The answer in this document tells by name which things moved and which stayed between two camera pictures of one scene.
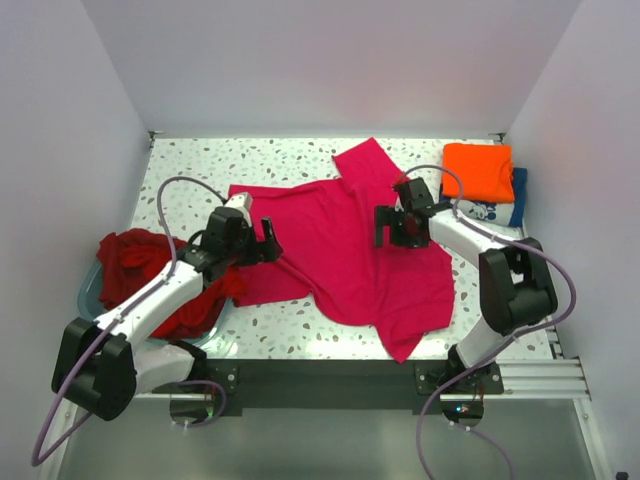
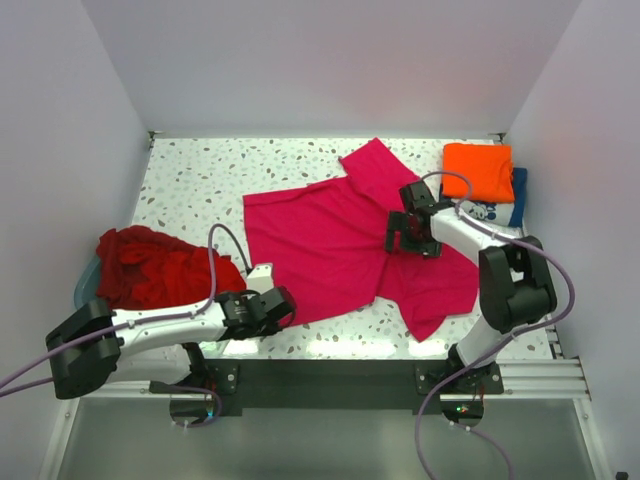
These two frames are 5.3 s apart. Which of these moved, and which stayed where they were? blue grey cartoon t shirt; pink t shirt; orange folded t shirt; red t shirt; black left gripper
Moved: pink t shirt; black left gripper
Stayed: orange folded t shirt; blue grey cartoon t shirt; red t shirt
